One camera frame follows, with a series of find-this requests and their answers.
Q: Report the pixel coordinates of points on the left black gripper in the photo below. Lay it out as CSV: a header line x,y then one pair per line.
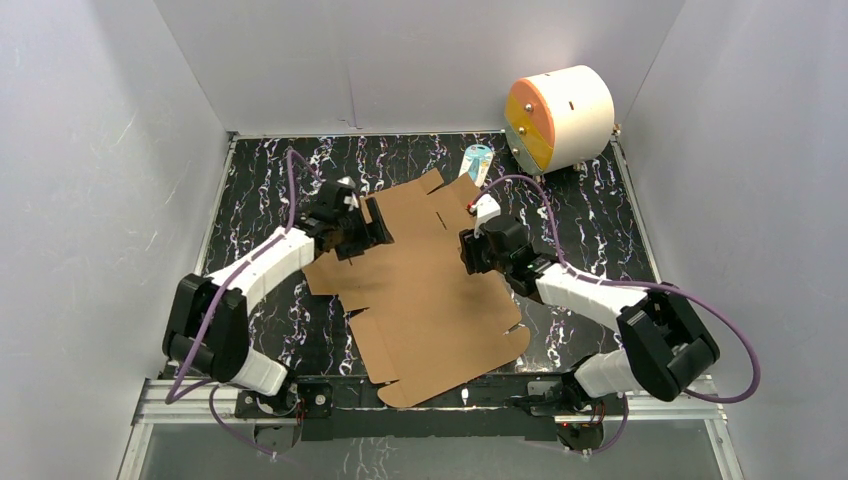
x,y
371,225

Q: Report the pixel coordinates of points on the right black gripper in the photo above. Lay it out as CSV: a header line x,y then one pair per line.
x,y
470,246

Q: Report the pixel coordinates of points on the brown cardboard box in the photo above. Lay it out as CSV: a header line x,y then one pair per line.
x,y
421,323

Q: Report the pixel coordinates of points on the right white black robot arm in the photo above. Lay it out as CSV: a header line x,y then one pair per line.
x,y
665,345

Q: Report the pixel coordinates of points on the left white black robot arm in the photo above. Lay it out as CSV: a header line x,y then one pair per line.
x,y
207,329

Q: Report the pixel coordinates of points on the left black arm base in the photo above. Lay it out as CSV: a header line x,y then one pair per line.
x,y
281,421

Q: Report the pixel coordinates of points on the light blue packaged tool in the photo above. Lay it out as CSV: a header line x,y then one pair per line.
x,y
476,163

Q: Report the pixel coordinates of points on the white cylindrical drum orange face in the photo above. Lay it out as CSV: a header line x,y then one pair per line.
x,y
558,119

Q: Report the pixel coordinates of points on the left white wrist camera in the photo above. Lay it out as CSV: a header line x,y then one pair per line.
x,y
348,182

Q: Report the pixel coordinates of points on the aluminium frame rail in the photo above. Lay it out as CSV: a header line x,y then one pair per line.
x,y
469,432

